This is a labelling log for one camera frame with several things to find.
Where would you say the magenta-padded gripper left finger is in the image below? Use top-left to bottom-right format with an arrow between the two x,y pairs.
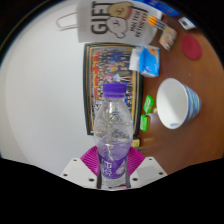
60,146 -> 101,188

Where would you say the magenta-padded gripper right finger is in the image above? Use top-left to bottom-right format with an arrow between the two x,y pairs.
125,147 -> 168,188

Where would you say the clear purple-capped water bottle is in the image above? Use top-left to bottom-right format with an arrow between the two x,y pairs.
92,82 -> 134,189

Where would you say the small green packet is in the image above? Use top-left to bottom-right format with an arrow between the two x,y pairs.
139,114 -> 150,133
143,94 -> 155,115

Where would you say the blue patterned white cup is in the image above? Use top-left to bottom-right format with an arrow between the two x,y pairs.
156,77 -> 203,130

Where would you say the framed group picture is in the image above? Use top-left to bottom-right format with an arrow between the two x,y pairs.
82,42 -> 144,136

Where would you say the blue tissue pack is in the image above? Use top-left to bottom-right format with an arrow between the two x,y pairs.
128,45 -> 161,78

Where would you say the small card pack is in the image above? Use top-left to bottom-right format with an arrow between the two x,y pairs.
158,25 -> 178,52

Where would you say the white paper gift bag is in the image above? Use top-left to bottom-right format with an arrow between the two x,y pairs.
55,0 -> 158,44

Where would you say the white remote control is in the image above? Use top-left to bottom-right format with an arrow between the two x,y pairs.
177,16 -> 197,31

